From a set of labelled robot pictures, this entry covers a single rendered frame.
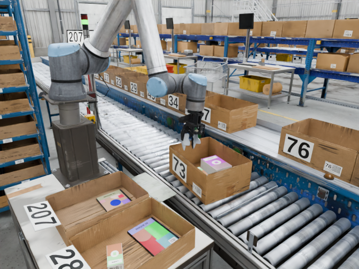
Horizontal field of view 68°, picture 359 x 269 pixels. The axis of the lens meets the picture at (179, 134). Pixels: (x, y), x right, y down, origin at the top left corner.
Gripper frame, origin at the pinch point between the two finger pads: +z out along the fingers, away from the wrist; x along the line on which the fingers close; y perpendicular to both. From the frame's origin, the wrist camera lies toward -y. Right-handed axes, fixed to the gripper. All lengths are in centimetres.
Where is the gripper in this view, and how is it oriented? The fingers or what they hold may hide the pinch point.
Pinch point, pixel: (188, 146)
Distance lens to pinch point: 138.1
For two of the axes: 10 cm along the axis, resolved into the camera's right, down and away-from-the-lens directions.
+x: 8.1, -1.1, 5.8
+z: -0.9, 9.5, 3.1
